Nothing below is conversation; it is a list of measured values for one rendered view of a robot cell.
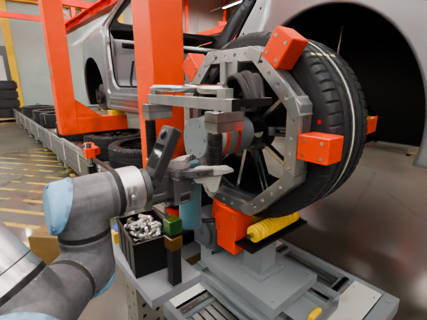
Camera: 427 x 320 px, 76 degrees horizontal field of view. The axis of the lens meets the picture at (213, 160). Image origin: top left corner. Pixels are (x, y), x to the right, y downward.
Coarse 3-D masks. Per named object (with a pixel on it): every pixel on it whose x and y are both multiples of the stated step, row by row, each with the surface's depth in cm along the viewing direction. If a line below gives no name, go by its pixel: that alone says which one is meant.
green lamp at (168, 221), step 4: (172, 216) 76; (176, 216) 76; (164, 220) 74; (168, 220) 73; (172, 220) 73; (176, 220) 73; (180, 220) 74; (164, 224) 74; (168, 224) 72; (172, 224) 72; (176, 224) 73; (180, 224) 74; (164, 228) 75; (168, 228) 73; (172, 228) 73; (176, 228) 73; (180, 228) 74; (168, 232) 73; (172, 232) 73; (176, 232) 74
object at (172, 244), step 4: (164, 236) 76; (180, 236) 75; (164, 240) 76; (168, 240) 74; (172, 240) 74; (176, 240) 74; (180, 240) 75; (168, 244) 74; (172, 244) 74; (176, 244) 75; (180, 244) 76; (168, 248) 75; (172, 248) 74; (176, 248) 75
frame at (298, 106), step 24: (240, 48) 83; (264, 48) 80; (216, 72) 100; (264, 72) 78; (288, 72) 78; (288, 96) 73; (288, 120) 74; (288, 144) 76; (288, 168) 78; (216, 192) 105; (240, 192) 103; (264, 192) 86
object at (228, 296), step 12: (204, 276) 126; (216, 276) 128; (216, 288) 120; (228, 288) 120; (312, 288) 115; (324, 288) 119; (228, 300) 115; (240, 300) 113; (300, 300) 113; (312, 300) 113; (324, 300) 110; (336, 300) 113; (240, 312) 110; (252, 312) 107; (264, 312) 106; (288, 312) 107; (300, 312) 107; (312, 312) 103; (324, 312) 107
